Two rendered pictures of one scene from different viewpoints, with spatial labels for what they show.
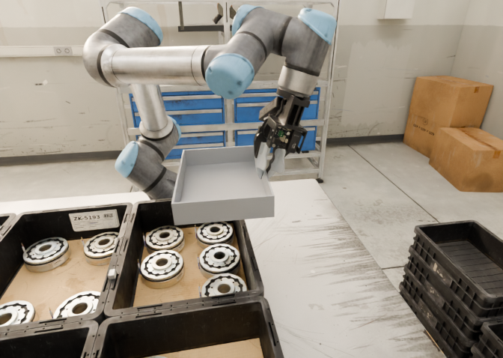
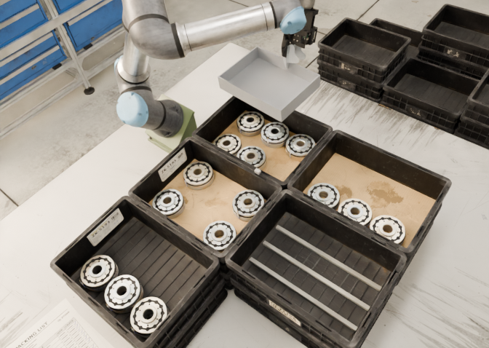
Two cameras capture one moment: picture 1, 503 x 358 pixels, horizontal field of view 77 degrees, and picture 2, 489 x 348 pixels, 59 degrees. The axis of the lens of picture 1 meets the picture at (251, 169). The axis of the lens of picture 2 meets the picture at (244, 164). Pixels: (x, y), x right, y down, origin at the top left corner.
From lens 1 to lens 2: 102 cm
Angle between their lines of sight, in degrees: 36
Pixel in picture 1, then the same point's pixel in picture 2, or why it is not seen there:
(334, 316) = (336, 126)
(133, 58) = (211, 32)
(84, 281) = (215, 197)
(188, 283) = (272, 156)
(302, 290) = not seen: hidden behind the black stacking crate
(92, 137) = not seen: outside the picture
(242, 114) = not seen: outside the picture
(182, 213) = (284, 113)
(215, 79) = (291, 27)
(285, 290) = not seen: hidden behind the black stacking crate
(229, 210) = (303, 97)
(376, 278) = (336, 92)
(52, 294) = (210, 214)
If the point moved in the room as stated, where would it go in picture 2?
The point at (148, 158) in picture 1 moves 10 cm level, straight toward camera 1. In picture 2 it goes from (150, 99) to (172, 107)
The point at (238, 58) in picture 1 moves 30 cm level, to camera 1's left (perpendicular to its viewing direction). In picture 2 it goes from (300, 9) to (215, 60)
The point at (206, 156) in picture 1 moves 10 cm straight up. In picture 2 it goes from (231, 73) to (228, 48)
